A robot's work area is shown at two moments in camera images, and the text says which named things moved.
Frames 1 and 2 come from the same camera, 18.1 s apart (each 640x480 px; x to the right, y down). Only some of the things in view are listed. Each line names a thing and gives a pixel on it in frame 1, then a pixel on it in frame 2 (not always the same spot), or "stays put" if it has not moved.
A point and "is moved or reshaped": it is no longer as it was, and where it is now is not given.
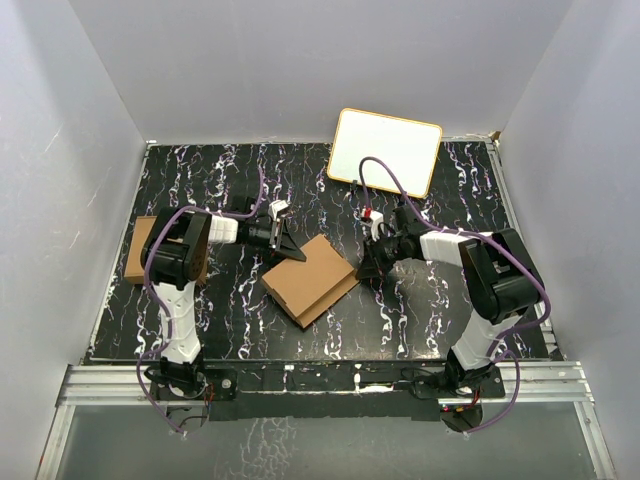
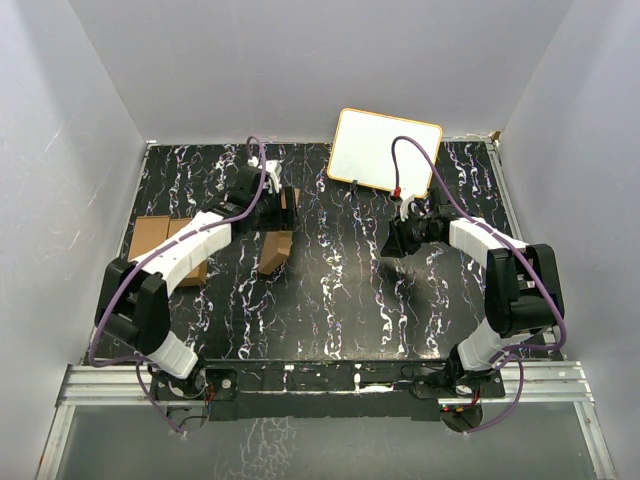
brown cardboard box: (310, 287) is moved or reshaped
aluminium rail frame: (123, 385) stays put
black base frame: (330, 390) stays put
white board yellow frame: (408, 147) stays put
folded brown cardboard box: (133, 271) stays put
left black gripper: (282, 243) → (285, 220)
